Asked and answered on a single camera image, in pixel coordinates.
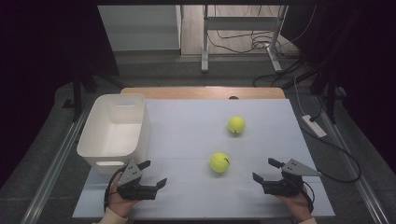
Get wooden table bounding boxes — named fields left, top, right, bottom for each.
left=120, top=87, right=287, bottom=101

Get tangle of floor cables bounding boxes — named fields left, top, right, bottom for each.
left=206, top=5, right=318, bottom=90

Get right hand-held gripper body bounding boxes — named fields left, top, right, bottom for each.
left=262, top=159, right=323, bottom=198

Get white metal desk frame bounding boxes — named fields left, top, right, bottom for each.
left=200, top=4, right=290, bottom=74

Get metal floor rail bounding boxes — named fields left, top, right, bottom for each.
left=20, top=101, right=94, bottom=224
left=313, top=94, right=385, bottom=224

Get right hand-held gripper cable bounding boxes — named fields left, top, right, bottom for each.
left=302, top=181, right=316, bottom=215

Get person's left hand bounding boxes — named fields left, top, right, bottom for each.
left=106, top=173, right=140, bottom=218

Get black power cable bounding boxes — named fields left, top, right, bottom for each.
left=299, top=125, right=362, bottom=184

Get black stand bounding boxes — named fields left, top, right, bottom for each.
left=62, top=62, right=126, bottom=123
left=310, top=62, right=347, bottom=125

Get white plastic bin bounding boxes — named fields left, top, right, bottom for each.
left=76, top=93, right=151, bottom=175

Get white power strip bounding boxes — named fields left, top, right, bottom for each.
left=301, top=114, right=328, bottom=139

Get white cable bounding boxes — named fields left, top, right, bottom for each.
left=293, top=76, right=306, bottom=117

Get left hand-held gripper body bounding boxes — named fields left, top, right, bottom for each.
left=117, top=160, right=159, bottom=201

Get yellow tennis ball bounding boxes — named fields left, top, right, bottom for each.
left=209, top=151, right=232, bottom=175
left=228, top=116, right=247, bottom=135

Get person's right hand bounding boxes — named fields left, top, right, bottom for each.
left=275, top=186, right=314, bottom=224

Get white cabinet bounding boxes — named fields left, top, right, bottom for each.
left=97, top=4, right=183, bottom=52

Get white board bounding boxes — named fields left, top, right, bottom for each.
left=72, top=98, right=336, bottom=218

